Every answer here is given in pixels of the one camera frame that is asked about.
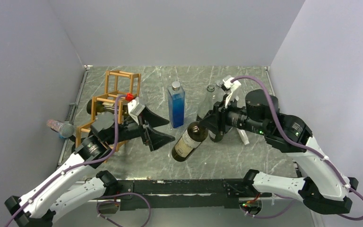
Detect wooden wine rack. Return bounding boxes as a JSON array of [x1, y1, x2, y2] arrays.
[[74, 70, 141, 147]]

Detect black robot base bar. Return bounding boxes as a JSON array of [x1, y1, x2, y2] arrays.
[[99, 179, 271, 211]]

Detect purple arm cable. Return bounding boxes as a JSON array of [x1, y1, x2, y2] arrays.
[[3, 94, 151, 227], [230, 75, 363, 221]]

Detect clear bottle silver cap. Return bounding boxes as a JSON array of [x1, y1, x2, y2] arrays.
[[215, 80, 225, 102]]

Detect clear glass bottle open top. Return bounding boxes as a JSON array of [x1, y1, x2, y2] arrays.
[[196, 84, 218, 121]]

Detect green wine bottle gold neck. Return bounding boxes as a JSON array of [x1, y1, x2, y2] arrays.
[[208, 130, 224, 142]]

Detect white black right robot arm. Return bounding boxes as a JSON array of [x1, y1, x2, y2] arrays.
[[199, 89, 358, 215]]

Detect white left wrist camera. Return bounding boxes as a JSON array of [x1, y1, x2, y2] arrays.
[[125, 93, 146, 125]]

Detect aluminium table edge rail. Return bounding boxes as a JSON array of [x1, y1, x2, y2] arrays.
[[58, 65, 93, 166]]

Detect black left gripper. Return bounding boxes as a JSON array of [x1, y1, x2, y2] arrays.
[[106, 106, 175, 150]]

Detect grey microphone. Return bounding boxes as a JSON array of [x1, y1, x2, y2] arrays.
[[46, 119, 75, 138]]

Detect dark green wine bottle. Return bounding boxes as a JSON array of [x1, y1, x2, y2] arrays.
[[86, 99, 129, 117]]

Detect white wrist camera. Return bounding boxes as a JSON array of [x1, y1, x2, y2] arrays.
[[125, 93, 146, 125], [221, 75, 242, 108]]

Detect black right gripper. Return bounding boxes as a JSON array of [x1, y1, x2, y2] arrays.
[[199, 93, 269, 135]]

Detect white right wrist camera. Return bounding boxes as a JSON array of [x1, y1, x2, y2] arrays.
[[221, 75, 242, 108]]

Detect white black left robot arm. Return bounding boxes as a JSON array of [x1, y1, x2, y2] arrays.
[[5, 106, 174, 227]]

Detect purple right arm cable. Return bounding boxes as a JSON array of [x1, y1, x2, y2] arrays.
[[230, 75, 363, 221]]

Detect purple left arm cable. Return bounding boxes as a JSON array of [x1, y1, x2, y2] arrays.
[[3, 94, 151, 227]]

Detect blue square glass bottle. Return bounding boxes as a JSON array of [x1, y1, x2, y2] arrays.
[[167, 81, 185, 128]]

